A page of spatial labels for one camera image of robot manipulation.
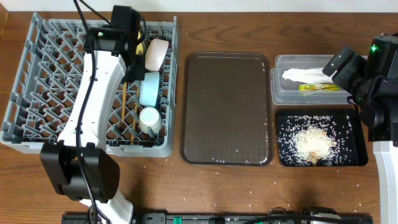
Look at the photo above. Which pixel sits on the light blue bowl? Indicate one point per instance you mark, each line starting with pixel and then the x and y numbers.
pixel 149 88

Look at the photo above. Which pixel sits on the clear plastic bin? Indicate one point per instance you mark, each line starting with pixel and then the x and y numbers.
pixel 286 91

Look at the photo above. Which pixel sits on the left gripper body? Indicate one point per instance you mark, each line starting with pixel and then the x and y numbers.
pixel 134 71

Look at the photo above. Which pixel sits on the pink white bowl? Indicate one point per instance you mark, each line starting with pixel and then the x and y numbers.
pixel 155 54

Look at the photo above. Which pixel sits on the yellow plate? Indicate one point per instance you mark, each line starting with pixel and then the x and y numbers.
pixel 140 49

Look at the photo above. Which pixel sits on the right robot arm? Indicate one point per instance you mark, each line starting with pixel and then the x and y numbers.
pixel 372 84

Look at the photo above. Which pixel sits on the white napkin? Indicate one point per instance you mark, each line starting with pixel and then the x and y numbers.
pixel 308 76

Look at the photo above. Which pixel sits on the green snack wrapper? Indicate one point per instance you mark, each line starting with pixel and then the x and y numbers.
pixel 319 87

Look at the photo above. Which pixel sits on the wooden chopstick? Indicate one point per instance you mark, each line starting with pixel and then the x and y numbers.
pixel 134 120
pixel 123 113

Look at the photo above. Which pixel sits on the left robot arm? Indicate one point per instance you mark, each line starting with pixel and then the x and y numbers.
pixel 78 165

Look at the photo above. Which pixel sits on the black waste tray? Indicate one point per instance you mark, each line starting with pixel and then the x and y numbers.
pixel 357 128

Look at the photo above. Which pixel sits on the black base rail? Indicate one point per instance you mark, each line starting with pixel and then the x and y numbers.
pixel 275 216

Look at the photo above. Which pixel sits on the white cup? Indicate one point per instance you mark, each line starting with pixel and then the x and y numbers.
pixel 150 118

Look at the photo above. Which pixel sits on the grey dishwasher rack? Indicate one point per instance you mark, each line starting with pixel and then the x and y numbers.
pixel 47 83

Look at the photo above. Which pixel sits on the rice and food scraps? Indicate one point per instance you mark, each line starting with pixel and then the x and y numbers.
pixel 320 140

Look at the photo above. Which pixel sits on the dark brown serving tray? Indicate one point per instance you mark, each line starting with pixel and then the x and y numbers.
pixel 226 118

